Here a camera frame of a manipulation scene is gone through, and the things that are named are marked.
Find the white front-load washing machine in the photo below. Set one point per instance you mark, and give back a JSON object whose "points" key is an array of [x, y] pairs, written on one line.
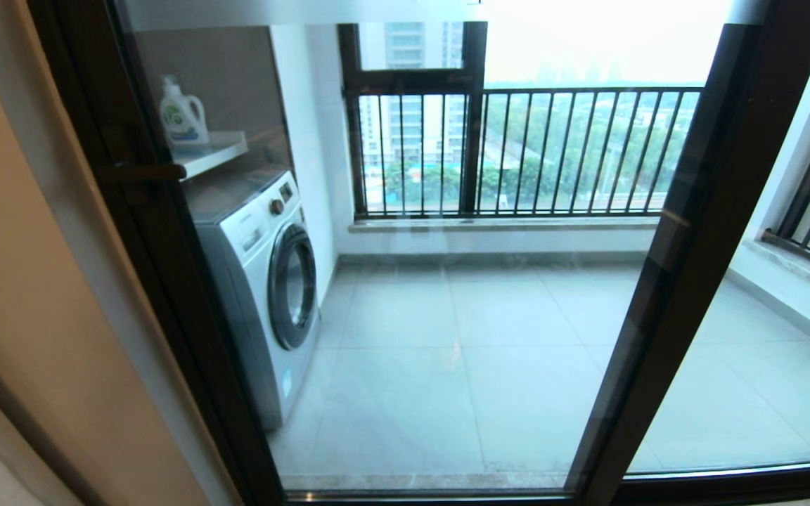
{"points": [[250, 281]]}

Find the long black balcony railing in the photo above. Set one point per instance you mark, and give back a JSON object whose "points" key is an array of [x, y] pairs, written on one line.
{"points": [[588, 90]]}

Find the dark framed sliding glass door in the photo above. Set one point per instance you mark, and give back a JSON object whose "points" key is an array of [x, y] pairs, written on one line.
{"points": [[60, 56]]}

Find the dark window frame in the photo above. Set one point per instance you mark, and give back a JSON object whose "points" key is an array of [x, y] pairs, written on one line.
{"points": [[474, 140]]}

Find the white detergent bottle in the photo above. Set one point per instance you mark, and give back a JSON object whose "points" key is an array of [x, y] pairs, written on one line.
{"points": [[183, 116]]}

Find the long grey stone sill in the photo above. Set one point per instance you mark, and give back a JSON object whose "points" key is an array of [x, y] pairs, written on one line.
{"points": [[503, 225]]}

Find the short grey stone sill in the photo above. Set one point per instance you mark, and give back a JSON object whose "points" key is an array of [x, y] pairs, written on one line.
{"points": [[799, 270]]}

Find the white wall shelf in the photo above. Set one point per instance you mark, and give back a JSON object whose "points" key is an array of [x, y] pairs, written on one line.
{"points": [[211, 151]]}

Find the brown framed fixed glass door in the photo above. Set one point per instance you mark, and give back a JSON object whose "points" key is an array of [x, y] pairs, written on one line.
{"points": [[728, 481]]}

